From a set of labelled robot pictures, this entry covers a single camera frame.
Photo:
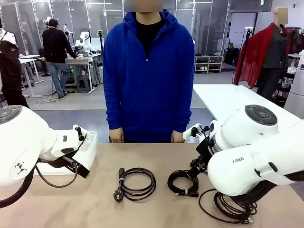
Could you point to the small white background robot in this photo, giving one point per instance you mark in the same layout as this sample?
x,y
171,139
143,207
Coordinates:
x,y
84,41

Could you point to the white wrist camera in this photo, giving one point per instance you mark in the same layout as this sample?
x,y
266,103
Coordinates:
x,y
190,131
78,128

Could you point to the clear plastic storage bin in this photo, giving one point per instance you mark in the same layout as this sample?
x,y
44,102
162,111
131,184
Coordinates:
x,y
91,152

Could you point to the person in blue hoodie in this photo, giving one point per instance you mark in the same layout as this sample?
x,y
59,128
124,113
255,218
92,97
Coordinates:
x,y
147,90

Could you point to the clothes rack with dark garments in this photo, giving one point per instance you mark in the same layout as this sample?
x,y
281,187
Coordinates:
x,y
295,40

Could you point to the mannequin in grey shirt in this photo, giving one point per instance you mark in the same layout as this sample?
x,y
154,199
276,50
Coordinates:
x,y
275,54

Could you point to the person right hand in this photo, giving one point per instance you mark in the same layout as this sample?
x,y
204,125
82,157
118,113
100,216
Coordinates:
x,y
116,135

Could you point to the wooden shoe rack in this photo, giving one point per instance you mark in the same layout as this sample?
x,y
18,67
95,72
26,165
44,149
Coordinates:
x,y
209,64

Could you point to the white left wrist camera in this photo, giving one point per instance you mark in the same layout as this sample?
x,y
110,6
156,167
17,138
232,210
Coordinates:
x,y
78,128

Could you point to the white height-adjustable desk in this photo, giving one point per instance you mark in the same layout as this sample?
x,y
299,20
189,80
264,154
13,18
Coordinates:
x,y
28,59

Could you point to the person left hand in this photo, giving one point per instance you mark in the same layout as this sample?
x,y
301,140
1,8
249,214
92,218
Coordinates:
x,y
178,137

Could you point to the large white table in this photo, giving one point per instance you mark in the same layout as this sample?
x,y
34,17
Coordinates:
x,y
221,99

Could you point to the grey plastic stool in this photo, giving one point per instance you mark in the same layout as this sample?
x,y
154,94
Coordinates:
x,y
83,83

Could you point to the person right forearm blue sleeve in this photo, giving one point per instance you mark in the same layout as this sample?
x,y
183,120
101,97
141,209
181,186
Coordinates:
x,y
114,111

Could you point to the man in black jacket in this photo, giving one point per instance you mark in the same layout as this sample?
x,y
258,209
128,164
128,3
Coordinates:
x,y
54,45

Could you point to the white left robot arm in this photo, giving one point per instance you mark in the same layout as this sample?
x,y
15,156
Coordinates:
x,y
26,137

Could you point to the person left forearm blue sleeve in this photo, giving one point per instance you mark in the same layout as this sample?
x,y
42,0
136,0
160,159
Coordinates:
x,y
183,111

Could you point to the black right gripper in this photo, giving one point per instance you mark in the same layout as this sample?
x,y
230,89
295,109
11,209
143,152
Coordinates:
x,y
206,150

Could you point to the red shawl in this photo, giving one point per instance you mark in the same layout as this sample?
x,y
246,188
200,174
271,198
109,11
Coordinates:
x,y
251,57

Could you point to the grey cylindrical machine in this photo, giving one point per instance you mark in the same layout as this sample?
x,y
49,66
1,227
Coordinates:
x,y
295,95

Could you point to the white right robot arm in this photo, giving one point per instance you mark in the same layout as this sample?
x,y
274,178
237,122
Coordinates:
x,y
249,152

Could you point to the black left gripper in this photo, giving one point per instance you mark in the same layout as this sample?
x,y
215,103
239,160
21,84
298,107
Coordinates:
x,y
57,162

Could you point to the black bags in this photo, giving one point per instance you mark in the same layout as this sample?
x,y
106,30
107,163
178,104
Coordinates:
x,y
231,55

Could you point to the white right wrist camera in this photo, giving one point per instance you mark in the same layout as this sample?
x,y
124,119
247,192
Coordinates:
x,y
190,131

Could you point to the grey background workbench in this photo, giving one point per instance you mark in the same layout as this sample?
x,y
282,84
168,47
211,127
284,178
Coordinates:
x,y
78,61

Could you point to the black camera stand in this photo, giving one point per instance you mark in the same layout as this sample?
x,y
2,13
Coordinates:
x,y
101,42

